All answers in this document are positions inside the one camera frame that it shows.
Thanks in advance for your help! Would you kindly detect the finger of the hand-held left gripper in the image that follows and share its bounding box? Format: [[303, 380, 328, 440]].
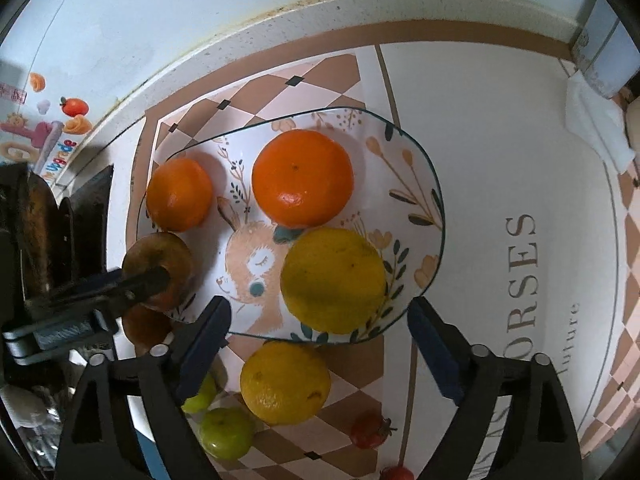
[[25, 266, 171, 320], [0, 309, 122, 367]]

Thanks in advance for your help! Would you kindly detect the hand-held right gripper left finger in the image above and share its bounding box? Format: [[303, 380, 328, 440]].
[[52, 295, 233, 480]]

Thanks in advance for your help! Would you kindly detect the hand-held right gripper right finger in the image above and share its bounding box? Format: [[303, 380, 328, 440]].
[[407, 296, 586, 480]]

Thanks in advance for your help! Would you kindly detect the small green apple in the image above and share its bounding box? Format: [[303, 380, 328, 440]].
[[200, 407, 255, 461], [181, 372, 218, 415]]

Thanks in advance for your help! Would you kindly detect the reddish brown orange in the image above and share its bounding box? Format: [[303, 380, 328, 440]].
[[122, 305, 176, 358]]

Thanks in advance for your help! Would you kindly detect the dark reddish apple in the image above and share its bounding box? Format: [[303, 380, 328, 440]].
[[122, 232, 196, 312]]

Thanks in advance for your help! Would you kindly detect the floral rabbit print plate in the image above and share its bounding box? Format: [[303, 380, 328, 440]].
[[136, 106, 446, 345]]

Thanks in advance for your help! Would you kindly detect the yellow lemon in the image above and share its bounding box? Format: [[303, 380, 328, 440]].
[[240, 341, 332, 426], [280, 227, 388, 336]]

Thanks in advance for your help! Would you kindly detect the small orange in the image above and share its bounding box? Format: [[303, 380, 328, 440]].
[[146, 157, 215, 233]]

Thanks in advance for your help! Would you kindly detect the large orange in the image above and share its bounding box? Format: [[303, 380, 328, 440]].
[[251, 129, 355, 227]]

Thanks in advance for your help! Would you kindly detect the black induction cooker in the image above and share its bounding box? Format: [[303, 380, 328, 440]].
[[55, 164, 115, 281]]

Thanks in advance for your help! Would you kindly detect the black wok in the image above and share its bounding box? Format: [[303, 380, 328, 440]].
[[0, 162, 66, 306]]

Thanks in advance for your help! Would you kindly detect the checkered printed counter mat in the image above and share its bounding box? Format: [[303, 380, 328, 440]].
[[127, 22, 640, 480]]

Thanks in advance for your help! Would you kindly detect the white paper tissue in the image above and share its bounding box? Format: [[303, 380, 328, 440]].
[[565, 71, 637, 176]]

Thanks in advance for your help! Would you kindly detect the beige ribbed utensil holder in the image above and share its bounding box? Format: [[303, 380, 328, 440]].
[[622, 105, 640, 161]]

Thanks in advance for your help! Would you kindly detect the silver gas canister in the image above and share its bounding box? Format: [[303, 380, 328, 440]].
[[572, 5, 640, 101]]

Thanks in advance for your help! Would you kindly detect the colourful wall sticker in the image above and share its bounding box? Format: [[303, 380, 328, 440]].
[[0, 72, 92, 181]]

